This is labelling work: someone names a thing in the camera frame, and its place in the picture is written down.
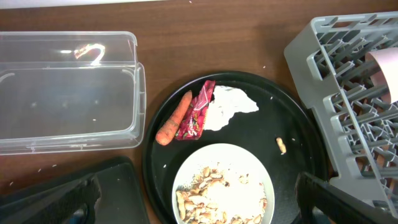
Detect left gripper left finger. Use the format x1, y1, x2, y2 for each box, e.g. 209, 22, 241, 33
1, 174, 101, 224

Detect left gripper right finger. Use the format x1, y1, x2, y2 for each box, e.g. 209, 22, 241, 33
294, 172, 392, 224

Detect grey plate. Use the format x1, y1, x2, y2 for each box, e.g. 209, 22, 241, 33
171, 143, 275, 223

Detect food scraps rice and peanuts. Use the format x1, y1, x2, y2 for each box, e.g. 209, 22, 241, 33
175, 166, 268, 224

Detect orange carrot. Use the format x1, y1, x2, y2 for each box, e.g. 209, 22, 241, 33
155, 90, 192, 146

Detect white tissue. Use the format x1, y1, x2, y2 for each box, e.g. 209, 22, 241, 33
203, 85, 259, 131

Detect red snack wrapper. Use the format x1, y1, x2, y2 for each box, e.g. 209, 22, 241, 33
175, 80, 216, 141

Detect pink bowl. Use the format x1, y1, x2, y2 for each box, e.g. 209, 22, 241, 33
365, 47, 397, 104

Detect grey dishwasher rack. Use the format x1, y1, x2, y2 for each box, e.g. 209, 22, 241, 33
284, 12, 397, 217

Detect black rectangular tray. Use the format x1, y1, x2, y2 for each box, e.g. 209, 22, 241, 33
1, 157, 149, 223

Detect stray peanut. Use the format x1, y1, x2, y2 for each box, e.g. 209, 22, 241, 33
276, 138, 287, 155

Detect clear plastic bin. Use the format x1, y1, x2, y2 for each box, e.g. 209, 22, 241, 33
1, 31, 146, 155

